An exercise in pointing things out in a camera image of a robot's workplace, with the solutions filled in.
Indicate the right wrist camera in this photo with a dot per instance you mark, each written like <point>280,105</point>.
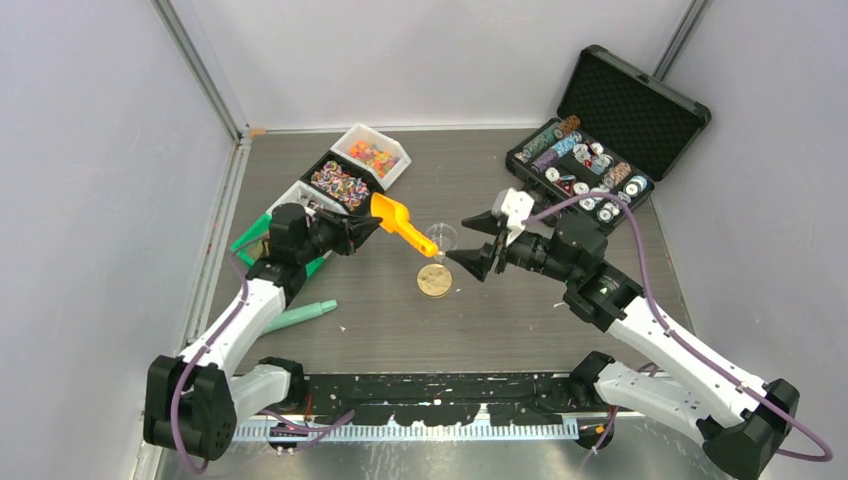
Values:
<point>514,208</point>

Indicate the mint green pen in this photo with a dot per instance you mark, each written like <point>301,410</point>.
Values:
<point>299,315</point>

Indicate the aluminium frame rail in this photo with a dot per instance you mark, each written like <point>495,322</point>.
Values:
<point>185,42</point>

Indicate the white bin with gummy candies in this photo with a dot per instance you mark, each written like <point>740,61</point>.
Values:
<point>382,156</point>

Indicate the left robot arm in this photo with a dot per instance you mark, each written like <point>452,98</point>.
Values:
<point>194,400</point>

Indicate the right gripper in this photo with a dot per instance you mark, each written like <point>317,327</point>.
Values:
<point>476,261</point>

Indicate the green bin with candies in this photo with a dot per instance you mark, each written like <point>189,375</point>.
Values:
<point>248,247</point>

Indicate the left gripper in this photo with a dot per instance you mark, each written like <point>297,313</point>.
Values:
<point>350,231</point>

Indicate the black poker chip case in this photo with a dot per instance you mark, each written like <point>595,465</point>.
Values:
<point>616,129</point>

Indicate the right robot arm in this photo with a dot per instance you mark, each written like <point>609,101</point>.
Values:
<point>738,419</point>

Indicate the black bin with lollipops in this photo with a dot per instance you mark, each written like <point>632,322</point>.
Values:
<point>343,182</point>

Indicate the gold jar lid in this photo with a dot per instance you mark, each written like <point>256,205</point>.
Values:
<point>434,280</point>

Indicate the white bin with wrapped candies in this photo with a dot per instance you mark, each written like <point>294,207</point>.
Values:
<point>309,197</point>

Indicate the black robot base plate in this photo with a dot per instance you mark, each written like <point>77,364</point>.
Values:
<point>444,399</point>

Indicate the clear plastic jar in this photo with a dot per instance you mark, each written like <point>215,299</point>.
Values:
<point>444,236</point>

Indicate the orange plastic scoop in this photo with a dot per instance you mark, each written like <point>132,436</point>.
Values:
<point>395,219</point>

